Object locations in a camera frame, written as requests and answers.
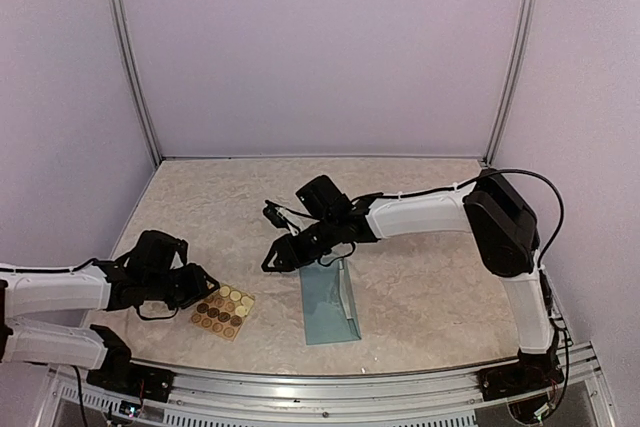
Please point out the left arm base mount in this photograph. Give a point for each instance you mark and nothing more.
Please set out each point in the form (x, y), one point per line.
(130, 377)

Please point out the left aluminium frame post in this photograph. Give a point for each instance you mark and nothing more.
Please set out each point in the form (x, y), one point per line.
(131, 72)

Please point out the aluminium front rail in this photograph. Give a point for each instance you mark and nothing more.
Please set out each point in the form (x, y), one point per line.
(200, 397)

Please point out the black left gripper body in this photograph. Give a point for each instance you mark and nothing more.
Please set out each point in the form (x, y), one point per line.
(178, 293)

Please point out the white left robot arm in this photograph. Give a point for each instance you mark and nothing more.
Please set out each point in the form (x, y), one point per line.
(156, 269)

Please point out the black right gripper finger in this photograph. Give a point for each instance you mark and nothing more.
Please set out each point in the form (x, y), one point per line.
(279, 268)
(280, 254)

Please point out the round sticker seal sheet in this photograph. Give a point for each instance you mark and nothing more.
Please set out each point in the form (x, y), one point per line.
(224, 312)

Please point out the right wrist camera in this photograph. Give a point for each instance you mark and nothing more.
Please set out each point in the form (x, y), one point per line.
(280, 217)

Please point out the aluminium frame post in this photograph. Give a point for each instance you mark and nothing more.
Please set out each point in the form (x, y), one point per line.
(131, 72)
(516, 59)

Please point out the teal blue envelope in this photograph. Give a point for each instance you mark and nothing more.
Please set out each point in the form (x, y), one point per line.
(324, 320)

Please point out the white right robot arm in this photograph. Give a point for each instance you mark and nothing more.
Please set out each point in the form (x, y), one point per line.
(502, 223)

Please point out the right aluminium frame post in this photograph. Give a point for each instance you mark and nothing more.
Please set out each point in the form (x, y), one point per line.
(516, 59)

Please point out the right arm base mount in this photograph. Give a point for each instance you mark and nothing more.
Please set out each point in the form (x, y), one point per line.
(531, 372)

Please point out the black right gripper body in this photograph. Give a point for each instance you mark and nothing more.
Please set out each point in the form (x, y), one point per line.
(312, 249)

